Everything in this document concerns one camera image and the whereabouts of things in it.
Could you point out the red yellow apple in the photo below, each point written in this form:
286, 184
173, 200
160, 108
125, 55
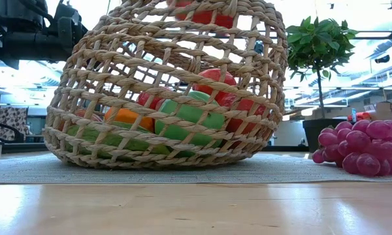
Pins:
88, 115

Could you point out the orange mandarin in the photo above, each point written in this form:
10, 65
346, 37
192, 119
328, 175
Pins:
127, 117

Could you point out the green cucumber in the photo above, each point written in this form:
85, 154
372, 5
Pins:
117, 140

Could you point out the woven seagrass basket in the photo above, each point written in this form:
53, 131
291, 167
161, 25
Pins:
134, 161

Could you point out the green apple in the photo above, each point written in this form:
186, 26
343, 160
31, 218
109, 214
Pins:
186, 115

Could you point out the brown patterned cushion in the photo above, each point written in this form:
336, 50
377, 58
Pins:
9, 122

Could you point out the grey woven placemat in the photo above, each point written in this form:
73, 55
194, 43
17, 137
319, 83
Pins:
281, 173

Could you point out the green artificial tree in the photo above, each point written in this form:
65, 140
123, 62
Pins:
317, 45

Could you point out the black plant pot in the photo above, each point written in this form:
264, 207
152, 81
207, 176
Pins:
313, 134

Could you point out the red plastic container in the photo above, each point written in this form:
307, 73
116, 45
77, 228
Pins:
361, 116

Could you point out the purple grape bunch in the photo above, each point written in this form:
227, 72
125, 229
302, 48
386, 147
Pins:
359, 143

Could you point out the cardboard box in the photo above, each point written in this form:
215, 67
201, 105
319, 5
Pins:
390, 111

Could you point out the small black hung camera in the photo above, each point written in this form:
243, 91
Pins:
383, 59

